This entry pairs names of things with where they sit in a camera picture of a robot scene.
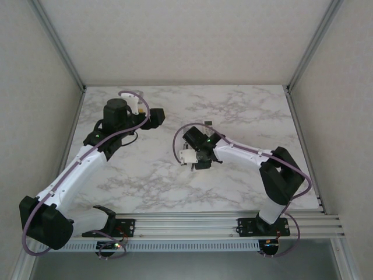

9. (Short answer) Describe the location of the small lit circuit board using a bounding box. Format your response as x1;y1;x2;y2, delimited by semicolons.
96;240;122;251
261;239;280;254

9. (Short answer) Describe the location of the aluminium side rail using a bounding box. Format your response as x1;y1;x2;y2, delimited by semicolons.
284;86;326;215
48;86;87;202

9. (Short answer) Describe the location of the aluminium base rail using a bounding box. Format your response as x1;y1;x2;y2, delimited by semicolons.
71;212;346;242

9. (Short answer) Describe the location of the aluminium frame post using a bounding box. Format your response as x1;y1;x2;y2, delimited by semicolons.
29;0;87;93
285;0;344;94

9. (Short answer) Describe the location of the slotted grey cable duct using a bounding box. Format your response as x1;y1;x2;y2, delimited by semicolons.
39;240;262;253

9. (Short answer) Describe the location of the aluminium frame strut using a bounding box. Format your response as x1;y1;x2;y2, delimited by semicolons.
330;237;355;280
11;250;38;280

